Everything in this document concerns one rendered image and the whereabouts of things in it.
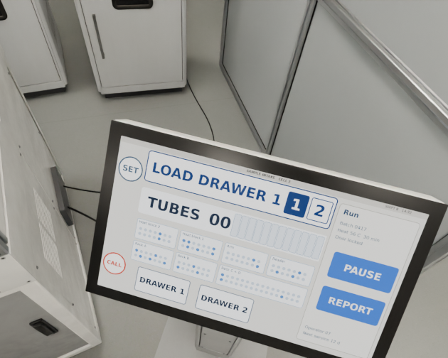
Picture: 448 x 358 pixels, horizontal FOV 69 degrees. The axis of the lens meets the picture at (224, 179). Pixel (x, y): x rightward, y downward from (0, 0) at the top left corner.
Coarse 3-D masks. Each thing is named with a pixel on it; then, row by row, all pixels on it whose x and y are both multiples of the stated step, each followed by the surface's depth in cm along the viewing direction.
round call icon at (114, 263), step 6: (108, 252) 56; (114, 252) 56; (102, 258) 56; (108, 258) 56; (114, 258) 56; (120, 258) 56; (126, 258) 55; (102, 264) 56; (108, 264) 56; (114, 264) 56; (120, 264) 56; (126, 264) 56; (102, 270) 57; (108, 270) 56; (114, 270) 56; (120, 270) 56; (120, 276) 56
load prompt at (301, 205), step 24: (168, 168) 51; (192, 168) 51; (216, 168) 50; (192, 192) 52; (216, 192) 51; (240, 192) 50; (264, 192) 50; (288, 192) 49; (312, 192) 49; (288, 216) 50; (312, 216) 50
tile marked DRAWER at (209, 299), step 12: (204, 288) 55; (216, 288) 54; (204, 300) 55; (216, 300) 55; (228, 300) 54; (240, 300) 54; (252, 300) 54; (216, 312) 55; (228, 312) 55; (240, 312) 55
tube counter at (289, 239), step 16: (208, 224) 52; (224, 224) 52; (240, 224) 52; (256, 224) 51; (272, 224) 51; (256, 240) 52; (272, 240) 51; (288, 240) 51; (304, 240) 51; (320, 240) 50; (304, 256) 51
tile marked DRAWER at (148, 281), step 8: (144, 272) 56; (152, 272) 55; (160, 272) 55; (136, 280) 56; (144, 280) 56; (152, 280) 56; (160, 280) 55; (168, 280) 55; (176, 280) 55; (184, 280) 55; (136, 288) 56; (144, 288) 56; (152, 288) 56; (160, 288) 56; (168, 288) 56; (176, 288) 55; (184, 288) 55; (160, 296) 56; (168, 296) 56; (176, 296) 56; (184, 296) 55; (184, 304) 56
